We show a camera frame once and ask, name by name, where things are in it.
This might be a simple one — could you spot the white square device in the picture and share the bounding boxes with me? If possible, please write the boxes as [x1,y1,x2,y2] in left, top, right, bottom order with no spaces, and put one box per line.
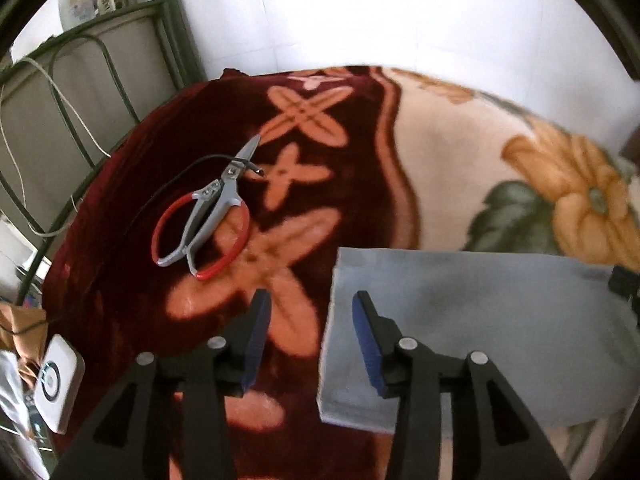
[32,333,86,435]

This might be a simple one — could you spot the black cable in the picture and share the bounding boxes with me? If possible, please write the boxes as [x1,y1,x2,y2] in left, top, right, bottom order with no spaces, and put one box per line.
[0,154,266,337]

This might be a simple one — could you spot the grey cabinet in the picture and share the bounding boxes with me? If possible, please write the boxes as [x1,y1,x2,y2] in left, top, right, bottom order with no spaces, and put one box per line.
[0,10,177,241]

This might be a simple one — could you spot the green metal bed frame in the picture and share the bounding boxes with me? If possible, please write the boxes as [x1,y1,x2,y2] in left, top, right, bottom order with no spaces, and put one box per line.
[0,0,209,307]

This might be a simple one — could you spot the white cloth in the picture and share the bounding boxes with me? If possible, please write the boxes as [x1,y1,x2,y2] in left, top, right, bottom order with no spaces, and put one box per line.
[0,350,52,480]

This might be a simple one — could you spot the red handled scissors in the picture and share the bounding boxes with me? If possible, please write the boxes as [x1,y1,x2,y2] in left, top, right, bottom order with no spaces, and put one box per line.
[151,134,262,281]

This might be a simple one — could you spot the floral plush blanket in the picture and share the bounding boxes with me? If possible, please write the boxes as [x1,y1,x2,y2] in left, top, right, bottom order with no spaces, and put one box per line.
[41,64,640,480]

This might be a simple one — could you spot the light blue pants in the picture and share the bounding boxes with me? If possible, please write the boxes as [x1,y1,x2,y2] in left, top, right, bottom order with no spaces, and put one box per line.
[316,246,640,435]

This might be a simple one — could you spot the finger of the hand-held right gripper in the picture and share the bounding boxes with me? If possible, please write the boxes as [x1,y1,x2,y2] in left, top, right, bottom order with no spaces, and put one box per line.
[608,265,640,311]

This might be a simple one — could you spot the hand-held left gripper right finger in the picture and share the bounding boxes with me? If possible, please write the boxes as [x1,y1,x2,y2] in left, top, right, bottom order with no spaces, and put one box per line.
[351,290,572,480]

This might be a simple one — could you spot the white cable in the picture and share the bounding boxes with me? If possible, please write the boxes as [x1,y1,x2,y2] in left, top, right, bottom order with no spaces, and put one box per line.
[0,56,114,239]

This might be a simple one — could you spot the white plastic bottle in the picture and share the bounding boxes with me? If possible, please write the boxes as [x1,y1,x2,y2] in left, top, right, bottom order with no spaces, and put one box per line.
[58,0,97,32]

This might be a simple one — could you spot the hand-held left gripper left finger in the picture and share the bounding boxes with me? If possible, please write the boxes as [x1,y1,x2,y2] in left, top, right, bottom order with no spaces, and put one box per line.
[51,288,273,480]

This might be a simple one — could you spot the brown cloth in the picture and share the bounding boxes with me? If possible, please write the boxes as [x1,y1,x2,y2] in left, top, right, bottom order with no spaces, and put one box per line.
[0,302,48,366]

